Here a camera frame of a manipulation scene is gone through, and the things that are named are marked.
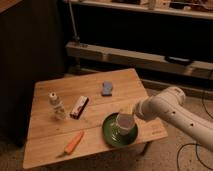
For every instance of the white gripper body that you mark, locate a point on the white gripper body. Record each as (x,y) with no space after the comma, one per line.
(125,122)

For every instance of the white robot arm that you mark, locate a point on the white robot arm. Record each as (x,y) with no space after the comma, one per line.
(167,105)

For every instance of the small clear plastic bottle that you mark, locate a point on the small clear plastic bottle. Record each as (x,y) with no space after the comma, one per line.
(57,106)

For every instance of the green round plate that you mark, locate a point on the green round plate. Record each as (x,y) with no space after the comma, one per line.
(112,136)

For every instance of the blue sponge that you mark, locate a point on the blue sponge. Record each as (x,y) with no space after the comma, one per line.
(107,89)

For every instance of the orange carrot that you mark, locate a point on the orange carrot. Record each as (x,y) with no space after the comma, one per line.
(70,147)

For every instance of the wooden table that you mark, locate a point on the wooden table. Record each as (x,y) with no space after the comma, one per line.
(47,136)

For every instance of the lower wooden shelf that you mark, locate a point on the lower wooden shelf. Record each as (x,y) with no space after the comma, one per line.
(137,59)

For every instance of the wooden shelf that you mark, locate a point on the wooden shelf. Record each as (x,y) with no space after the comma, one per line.
(141,8)
(137,59)

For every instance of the metal stand pole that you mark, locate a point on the metal stand pole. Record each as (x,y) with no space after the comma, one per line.
(76,36)

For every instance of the dark cabinet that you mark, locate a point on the dark cabinet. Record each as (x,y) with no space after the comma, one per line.
(31,50)

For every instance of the upper wooden shelf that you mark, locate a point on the upper wooden shelf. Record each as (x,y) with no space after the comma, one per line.
(141,8)

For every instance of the black handle on shelf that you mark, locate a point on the black handle on shelf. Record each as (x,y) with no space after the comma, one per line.
(179,61)

